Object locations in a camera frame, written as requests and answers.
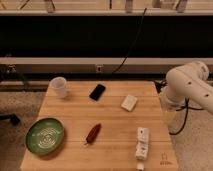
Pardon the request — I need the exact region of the green ceramic plate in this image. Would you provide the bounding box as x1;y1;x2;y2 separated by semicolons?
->
25;118;64;156

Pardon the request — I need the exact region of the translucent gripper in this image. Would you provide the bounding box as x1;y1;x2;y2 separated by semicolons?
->
162;103;176;126

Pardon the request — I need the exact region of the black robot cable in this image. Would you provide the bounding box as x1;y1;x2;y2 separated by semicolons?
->
153;79;205;136

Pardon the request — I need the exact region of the white power strip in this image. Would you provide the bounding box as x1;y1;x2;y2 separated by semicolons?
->
135;127;149;160

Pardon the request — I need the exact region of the black hanging cable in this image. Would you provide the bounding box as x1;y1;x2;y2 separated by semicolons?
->
111;7;148;75

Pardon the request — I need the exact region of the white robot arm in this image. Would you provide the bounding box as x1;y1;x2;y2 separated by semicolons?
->
159;61;213;125

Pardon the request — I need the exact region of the black chair base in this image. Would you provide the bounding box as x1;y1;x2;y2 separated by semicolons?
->
0;114;20;126

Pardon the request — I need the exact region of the white plug adapter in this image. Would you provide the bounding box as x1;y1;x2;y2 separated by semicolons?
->
137;162;144;171

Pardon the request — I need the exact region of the red chili pepper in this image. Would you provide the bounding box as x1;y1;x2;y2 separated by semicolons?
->
86;124;101;144

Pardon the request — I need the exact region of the white sponge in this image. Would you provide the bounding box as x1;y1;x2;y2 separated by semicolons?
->
121;95;138;112

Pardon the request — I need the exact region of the black smartphone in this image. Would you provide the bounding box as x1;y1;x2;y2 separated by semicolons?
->
89;84;106;101

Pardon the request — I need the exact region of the white plastic cup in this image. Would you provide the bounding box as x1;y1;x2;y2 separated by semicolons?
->
50;77;67;98

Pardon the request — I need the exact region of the white wall outlet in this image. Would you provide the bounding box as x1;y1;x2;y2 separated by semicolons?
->
97;66;102;72

